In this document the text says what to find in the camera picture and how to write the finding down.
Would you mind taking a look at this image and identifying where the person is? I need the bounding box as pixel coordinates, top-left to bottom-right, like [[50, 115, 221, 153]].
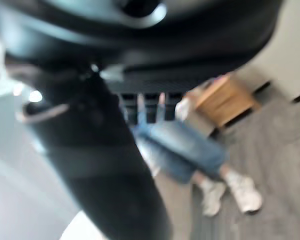
[[133, 74, 263, 217]]

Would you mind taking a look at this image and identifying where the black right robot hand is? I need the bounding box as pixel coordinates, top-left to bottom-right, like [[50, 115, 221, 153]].
[[0, 0, 286, 240]]

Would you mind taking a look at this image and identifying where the wooden bedside cabinet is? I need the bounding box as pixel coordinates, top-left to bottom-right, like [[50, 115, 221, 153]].
[[189, 74, 262, 130]]

